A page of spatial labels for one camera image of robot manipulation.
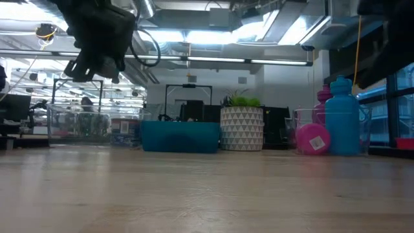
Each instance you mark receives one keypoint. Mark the black cabinet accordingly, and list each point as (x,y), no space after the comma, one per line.
(275,126)

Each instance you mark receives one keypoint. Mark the pink squeeze bottle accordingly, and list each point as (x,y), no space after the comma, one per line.
(310,139)

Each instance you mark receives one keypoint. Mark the long linear ceiling light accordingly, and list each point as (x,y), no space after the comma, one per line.
(210,59)

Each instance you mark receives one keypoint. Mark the clear plastic bin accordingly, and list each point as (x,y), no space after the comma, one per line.
(365,129)
(81,124)

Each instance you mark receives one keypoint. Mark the blue label tin can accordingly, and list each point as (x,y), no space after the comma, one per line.
(124,140)

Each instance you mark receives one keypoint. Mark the red object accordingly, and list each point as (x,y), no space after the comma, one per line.
(406,144)

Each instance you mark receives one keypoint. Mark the blue squeeze bottle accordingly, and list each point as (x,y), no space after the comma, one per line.
(343,123)

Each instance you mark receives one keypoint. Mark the succulent in white patterned pot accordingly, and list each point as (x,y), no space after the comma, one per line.
(242,129)

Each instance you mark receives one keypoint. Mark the black aluminium table frame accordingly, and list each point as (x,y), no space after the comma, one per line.
(388,152)

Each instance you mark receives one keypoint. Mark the dark background monitor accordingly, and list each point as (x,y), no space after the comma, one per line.
(14,108)

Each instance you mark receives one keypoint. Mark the purple squeeze bottle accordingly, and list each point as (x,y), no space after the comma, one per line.
(321,100)

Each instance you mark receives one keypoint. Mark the person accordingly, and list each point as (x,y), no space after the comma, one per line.
(86,103)

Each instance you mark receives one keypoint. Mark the black background screen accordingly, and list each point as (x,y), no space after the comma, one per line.
(194,111)

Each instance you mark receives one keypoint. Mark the round black ceiling device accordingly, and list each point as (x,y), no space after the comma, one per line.
(46,31)

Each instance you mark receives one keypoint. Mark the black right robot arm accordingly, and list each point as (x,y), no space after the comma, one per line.
(394,42)

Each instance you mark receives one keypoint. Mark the teal plastic bin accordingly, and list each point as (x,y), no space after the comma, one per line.
(179,137)

